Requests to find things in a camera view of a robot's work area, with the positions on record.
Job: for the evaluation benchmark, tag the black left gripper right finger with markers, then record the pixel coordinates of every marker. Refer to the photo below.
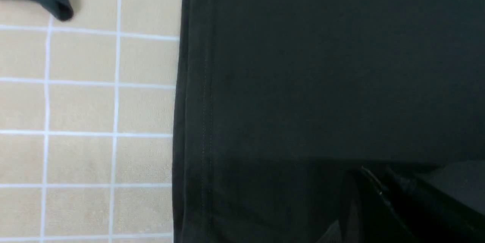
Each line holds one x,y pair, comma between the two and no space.
443,206

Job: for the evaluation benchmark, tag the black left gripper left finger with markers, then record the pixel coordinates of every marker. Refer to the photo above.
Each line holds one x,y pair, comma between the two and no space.
366,214

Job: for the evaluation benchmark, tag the beige checkered table mat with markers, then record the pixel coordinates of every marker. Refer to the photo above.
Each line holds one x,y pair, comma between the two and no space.
86,123

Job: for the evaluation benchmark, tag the dark gray long-sleeve shirt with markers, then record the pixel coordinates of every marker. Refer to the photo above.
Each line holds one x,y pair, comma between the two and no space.
275,100

